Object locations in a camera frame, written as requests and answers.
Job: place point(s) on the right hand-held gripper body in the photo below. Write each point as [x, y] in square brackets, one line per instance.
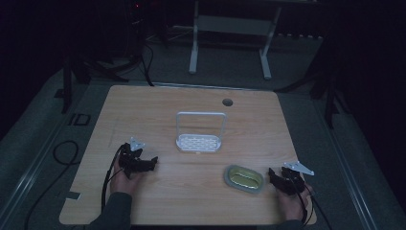
[295, 179]

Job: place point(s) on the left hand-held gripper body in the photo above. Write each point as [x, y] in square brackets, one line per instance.
[131, 156]

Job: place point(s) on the grey oval dish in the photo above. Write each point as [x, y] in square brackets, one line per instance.
[244, 179]

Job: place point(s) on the person's left hand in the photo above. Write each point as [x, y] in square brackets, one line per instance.
[123, 182]

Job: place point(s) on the person's right hand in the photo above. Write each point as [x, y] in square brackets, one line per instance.
[293, 206]

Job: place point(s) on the black stand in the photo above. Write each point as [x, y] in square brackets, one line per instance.
[330, 105]
[67, 86]

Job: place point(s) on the white desk frame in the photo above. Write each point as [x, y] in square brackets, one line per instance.
[234, 25]

